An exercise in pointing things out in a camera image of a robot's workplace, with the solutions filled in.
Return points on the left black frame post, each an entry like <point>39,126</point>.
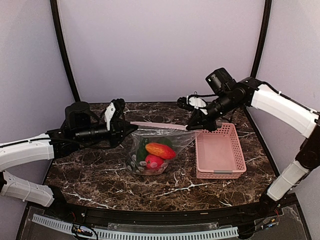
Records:
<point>63,50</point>

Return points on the green lime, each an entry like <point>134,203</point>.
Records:
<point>165,141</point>

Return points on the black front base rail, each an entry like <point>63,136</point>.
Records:
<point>285,222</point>

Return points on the red lychee bunch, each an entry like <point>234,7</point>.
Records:
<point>154,172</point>

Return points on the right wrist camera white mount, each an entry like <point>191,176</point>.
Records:
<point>192,102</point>

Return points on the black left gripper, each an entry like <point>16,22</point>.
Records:
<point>118,131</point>

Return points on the pink perforated plastic basket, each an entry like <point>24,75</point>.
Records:
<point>219,154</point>

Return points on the black frame post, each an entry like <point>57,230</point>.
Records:
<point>63,50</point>
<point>262,38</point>

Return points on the red orange mango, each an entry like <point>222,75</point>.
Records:
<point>160,150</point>

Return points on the clear zip top bag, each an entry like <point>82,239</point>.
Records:
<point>178,134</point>

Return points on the green cucumber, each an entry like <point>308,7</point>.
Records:
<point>141,152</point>

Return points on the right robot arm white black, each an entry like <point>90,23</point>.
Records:
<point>251,92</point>

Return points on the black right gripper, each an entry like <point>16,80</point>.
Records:
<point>197,118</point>

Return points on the right black frame post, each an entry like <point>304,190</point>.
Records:
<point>262,38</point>

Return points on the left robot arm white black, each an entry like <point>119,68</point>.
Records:
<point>54,144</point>

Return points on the white slotted cable duct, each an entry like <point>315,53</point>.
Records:
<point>104,234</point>

